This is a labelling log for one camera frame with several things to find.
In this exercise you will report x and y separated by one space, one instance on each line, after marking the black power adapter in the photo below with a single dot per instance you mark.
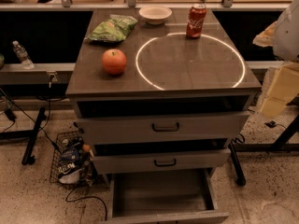
271 124

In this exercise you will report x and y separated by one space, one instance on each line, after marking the black wire basket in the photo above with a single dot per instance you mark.
70 147

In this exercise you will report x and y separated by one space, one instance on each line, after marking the grey top drawer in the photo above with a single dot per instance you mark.
146 129

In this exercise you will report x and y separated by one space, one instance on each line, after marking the grey bottom drawer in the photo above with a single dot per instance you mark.
166 197

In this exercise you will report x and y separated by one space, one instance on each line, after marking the grey drawer cabinet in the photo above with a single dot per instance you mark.
167 73

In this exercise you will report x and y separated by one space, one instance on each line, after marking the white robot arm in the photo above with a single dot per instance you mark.
283 37

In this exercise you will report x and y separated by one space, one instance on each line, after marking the clear water bottle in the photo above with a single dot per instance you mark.
22 55

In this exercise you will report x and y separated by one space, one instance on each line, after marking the black left table leg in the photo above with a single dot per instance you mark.
31 135

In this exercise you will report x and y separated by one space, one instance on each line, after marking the grey drawer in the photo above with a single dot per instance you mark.
160 161
166 197
146 129

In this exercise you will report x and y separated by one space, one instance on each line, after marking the green chip bag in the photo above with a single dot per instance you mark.
113 30

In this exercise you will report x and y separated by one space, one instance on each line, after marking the grey middle drawer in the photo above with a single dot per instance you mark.
160 161

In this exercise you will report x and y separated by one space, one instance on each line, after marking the red cola can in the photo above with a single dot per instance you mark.
197 14

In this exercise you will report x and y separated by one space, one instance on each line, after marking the white bowl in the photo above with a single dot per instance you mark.
155 15

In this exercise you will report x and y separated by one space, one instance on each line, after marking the black right table leg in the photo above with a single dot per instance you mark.
280 145

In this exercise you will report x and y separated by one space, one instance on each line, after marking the red apple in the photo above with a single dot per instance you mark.
114 61

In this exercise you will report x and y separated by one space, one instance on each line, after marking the black table leg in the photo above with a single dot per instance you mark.
31 135
280 145

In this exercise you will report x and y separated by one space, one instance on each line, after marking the white snack bag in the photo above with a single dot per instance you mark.
68 172

